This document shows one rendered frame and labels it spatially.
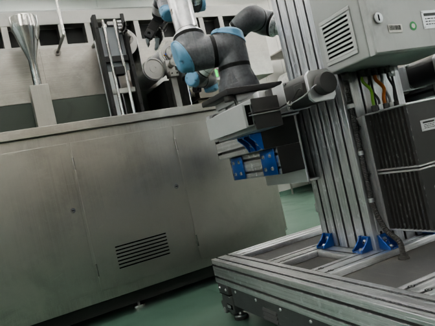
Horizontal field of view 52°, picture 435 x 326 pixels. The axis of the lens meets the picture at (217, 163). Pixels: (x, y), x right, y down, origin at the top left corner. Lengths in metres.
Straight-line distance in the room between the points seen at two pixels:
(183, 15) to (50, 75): 1.26
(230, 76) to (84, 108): 1.32
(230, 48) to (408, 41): 0.61
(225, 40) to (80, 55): 1.36
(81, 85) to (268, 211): 1.31
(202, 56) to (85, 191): 0.84
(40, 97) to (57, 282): 0.93
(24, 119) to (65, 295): 1.06
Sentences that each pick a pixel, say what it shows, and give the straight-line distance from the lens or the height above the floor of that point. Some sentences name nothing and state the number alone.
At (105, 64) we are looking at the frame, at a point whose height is 1.19.
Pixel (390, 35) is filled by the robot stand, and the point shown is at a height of 0.80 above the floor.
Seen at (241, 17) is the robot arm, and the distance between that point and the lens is 2.10.
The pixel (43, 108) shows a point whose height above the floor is 1.04.
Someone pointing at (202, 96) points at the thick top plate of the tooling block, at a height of 0.98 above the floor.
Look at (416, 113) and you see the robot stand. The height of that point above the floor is 0.60.
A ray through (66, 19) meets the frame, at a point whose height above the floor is 1.60.
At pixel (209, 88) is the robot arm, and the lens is 2.29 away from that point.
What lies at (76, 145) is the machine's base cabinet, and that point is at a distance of 2.08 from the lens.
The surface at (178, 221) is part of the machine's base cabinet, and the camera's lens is 2.17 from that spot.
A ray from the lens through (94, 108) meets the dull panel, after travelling 2.74.
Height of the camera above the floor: 0.58
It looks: level
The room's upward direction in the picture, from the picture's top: 12 degrees counter-clockwise
